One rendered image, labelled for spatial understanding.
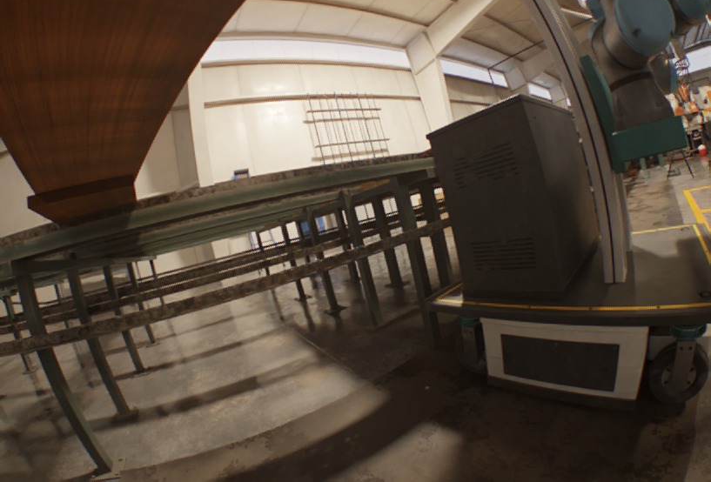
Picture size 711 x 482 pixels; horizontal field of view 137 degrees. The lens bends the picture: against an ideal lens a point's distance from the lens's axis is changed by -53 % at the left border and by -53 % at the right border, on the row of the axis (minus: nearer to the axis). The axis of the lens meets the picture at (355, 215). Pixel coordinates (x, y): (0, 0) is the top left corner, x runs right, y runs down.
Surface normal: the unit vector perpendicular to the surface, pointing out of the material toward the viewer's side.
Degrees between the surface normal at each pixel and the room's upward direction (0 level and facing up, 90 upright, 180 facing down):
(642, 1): 97
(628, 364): 90
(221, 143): 89
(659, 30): 97
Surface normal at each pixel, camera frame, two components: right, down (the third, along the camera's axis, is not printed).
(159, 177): 0.54, -0.07
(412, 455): -0.25, -0.97
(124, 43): 0.25, 0.97
